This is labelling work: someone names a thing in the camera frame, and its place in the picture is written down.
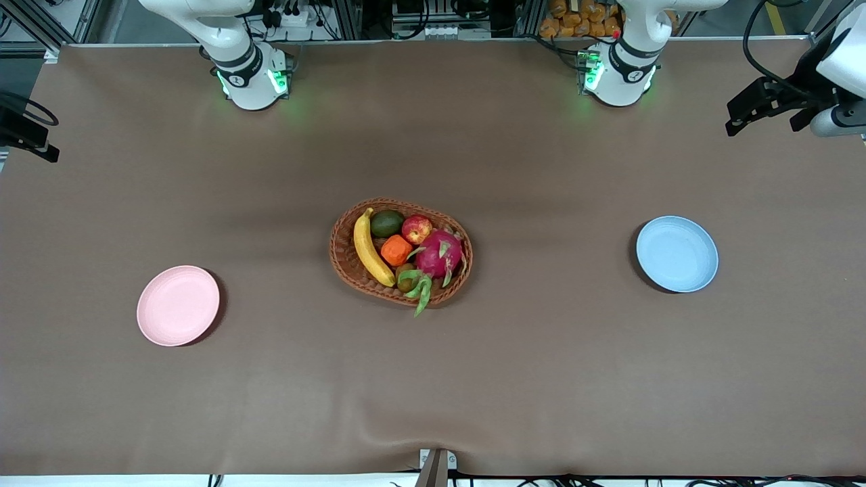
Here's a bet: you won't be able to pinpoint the orange tangerine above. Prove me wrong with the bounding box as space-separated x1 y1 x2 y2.
380 235 413 267

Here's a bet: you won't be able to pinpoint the brown table cloth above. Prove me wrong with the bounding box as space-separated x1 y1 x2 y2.
0 37 866 478

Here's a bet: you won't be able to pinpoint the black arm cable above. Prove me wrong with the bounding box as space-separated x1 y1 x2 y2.
742 0 823 99
0 91 60 128

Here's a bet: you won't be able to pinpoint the yellow banana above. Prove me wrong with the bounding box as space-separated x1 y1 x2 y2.
353 208 396 287

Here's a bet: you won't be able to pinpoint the grey metal camera bracket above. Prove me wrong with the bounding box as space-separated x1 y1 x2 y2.
414 448 458 487

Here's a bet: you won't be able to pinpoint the red yellow apple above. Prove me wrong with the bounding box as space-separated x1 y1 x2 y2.
402 214 434 246

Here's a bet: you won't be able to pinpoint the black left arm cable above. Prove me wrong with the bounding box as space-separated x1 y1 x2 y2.
742 0 823 99

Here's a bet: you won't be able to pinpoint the light blue plate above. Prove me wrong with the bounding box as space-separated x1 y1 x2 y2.
636 216 719 294

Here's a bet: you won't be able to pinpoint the white power strip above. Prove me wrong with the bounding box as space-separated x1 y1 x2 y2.
260 2 313 29

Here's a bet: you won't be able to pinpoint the pink dragon fruit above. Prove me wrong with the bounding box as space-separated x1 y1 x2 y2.
406 229 468 288

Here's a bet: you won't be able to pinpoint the brown wicker basket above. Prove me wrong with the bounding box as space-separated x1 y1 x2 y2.
329 197 474 308

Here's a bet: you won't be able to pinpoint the bag of orange items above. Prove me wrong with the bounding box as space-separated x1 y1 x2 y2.
539 0 624 40

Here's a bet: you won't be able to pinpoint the green avocado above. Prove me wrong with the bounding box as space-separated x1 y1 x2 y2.
370 210 405 238

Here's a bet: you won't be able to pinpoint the green bean pods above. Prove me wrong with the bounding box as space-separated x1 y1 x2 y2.
398 269 434 318

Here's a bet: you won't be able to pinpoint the pink plate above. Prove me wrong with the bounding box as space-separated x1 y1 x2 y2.
137 265 221 347

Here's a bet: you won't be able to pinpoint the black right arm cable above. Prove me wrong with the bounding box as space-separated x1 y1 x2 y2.
0 91 60 128

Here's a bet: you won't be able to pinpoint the aluminium frame post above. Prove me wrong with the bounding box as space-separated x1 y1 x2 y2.
804 0 840 38
0 0 102 56

